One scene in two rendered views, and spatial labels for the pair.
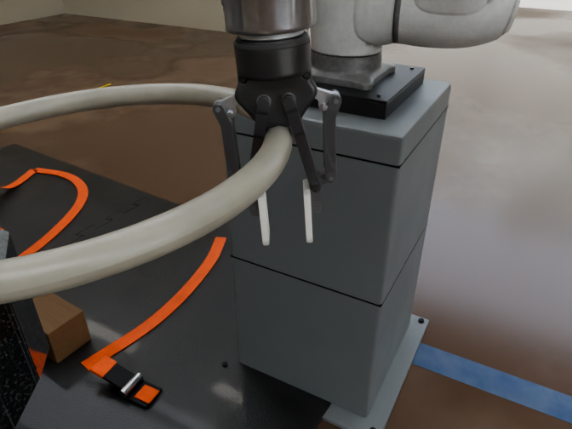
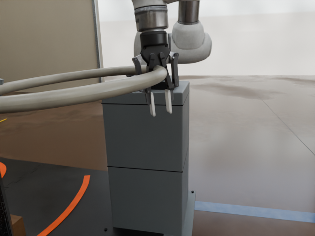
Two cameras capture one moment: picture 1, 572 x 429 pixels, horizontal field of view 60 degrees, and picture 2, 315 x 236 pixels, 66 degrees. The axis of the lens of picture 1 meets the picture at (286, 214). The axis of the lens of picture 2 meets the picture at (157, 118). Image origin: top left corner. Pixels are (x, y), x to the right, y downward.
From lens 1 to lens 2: 31 cm
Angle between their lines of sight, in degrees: 21
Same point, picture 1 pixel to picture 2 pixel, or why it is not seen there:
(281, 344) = (135, 208)
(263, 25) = (155, 24)
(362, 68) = not seen: hidden behind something
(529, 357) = (241, 196)
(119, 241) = (134, 78)
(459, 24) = (193, 52)
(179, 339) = (77, 224)
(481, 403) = (228, 218)
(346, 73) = not seen: hidden behind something
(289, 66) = (163, 40)
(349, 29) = not seen: hidden behind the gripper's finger
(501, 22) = (207, 51)
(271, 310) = (129, 190)
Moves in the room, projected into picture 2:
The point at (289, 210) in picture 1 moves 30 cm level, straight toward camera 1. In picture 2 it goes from (136, 135) to (152, 161)
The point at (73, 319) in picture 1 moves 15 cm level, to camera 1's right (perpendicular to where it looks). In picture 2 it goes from (17, 222) to (48, 216)
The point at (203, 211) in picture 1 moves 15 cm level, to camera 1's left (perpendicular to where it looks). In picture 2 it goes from (154, 74) to (81, 78)
